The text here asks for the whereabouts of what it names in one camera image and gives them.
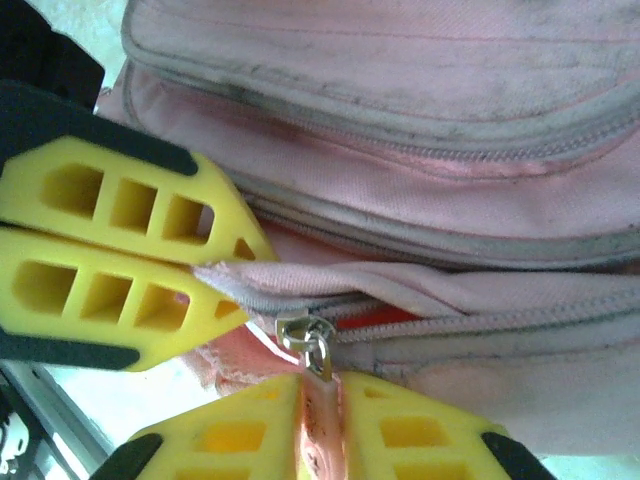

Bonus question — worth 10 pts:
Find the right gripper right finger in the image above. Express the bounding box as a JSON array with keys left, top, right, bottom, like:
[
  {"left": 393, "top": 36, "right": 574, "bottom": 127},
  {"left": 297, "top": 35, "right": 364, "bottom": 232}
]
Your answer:
[{"left": 338, "top": 371, "right": 547, "bottom": 480}]

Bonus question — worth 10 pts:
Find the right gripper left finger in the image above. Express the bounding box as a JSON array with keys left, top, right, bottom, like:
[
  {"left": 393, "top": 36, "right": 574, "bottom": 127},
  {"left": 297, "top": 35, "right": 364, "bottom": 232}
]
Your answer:
[{"left": 93, "top": 372, "right": 303, "bottom": 480}]

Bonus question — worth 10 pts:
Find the pink school backpack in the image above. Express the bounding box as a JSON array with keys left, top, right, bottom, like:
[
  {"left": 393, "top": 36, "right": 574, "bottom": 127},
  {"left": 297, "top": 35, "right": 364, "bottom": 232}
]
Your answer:
[{"left": 94, "top": 0, "right": 640, "bottom": 480}]

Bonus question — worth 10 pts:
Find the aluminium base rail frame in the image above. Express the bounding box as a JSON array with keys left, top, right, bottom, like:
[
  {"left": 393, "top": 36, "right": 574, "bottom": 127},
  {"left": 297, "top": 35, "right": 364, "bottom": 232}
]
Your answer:
[{"left": 0, "top": 358, "right": 117, "bottom": 480}]

